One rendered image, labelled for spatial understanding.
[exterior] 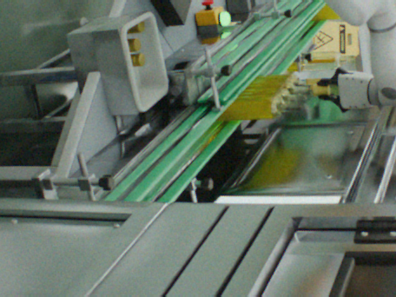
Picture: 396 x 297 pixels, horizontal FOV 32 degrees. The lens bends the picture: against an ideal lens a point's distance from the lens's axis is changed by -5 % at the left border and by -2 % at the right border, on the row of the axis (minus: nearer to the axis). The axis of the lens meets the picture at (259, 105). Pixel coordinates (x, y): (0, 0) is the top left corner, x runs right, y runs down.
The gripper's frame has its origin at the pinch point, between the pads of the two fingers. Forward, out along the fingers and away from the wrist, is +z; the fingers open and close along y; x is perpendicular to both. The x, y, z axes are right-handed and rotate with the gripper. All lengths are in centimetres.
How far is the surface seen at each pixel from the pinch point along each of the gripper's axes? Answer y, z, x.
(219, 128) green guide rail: -3.9, 21.4, 24.1
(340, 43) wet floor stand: -68, 150, -287
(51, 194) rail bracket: 10, 9, 94
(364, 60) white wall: -156, 253, -528
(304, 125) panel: -12.3, 9.9, -1.5
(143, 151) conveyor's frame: 4, 16, 60
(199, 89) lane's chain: 7.8, 25.0, 25.1
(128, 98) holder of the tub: 15, 25, 53
